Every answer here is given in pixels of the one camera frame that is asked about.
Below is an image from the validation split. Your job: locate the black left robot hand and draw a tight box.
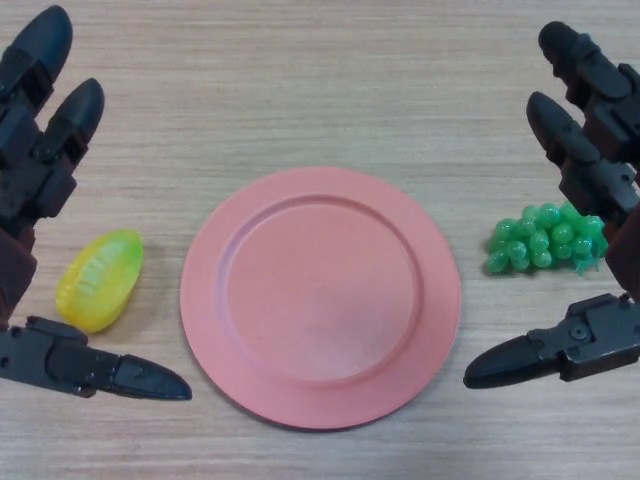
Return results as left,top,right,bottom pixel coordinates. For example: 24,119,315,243
0,4,193,402

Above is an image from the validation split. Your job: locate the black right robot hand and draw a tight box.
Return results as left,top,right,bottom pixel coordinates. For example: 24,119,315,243
463,20,640,390

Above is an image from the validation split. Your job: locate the green grape bunch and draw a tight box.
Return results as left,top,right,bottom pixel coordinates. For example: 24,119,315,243
482,201,609,277

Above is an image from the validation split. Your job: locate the pink round plate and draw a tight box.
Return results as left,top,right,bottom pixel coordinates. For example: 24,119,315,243
179,166,462,431

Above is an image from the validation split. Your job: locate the yellow green starfruit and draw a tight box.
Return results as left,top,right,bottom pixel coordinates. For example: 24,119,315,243
54,228,145,335

